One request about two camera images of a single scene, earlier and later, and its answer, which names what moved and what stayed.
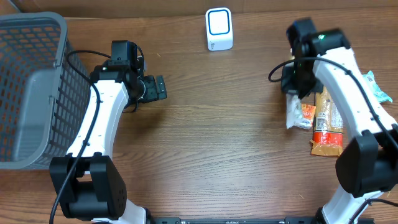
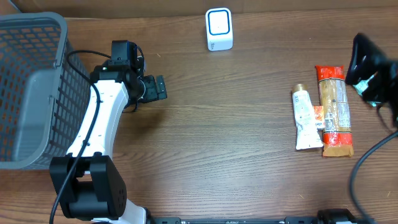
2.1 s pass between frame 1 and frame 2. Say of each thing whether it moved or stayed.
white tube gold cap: moved
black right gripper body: moved
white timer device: stayed
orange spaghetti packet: stayed
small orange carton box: moved
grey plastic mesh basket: stayed
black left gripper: stayed
